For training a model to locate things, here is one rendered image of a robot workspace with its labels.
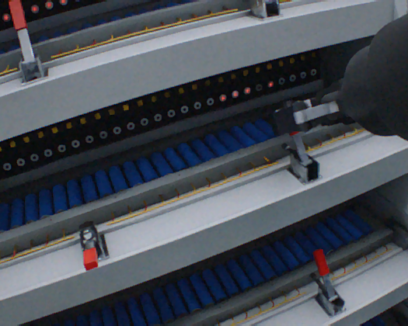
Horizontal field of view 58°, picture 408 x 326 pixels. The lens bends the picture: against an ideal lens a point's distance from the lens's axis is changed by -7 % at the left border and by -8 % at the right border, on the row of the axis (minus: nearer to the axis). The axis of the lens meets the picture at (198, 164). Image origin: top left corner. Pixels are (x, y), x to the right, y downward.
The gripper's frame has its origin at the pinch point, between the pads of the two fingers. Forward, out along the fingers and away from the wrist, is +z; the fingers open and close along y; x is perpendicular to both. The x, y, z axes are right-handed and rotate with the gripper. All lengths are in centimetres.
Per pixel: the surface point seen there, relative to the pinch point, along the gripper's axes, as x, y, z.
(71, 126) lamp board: 8.4, -25.4, 11.7
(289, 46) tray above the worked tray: 8.0, 1.4, -2.4
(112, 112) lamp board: 8.4, -19.4, 11.7
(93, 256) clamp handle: -6.2, -26.2, -6.2
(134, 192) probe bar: -2.5, -20.2, 4.4
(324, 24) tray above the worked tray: 9.5, 6.6, -3.3
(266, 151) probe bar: -3.1, -2.7, 4.6
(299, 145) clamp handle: -3.5, -0.1, 0.2
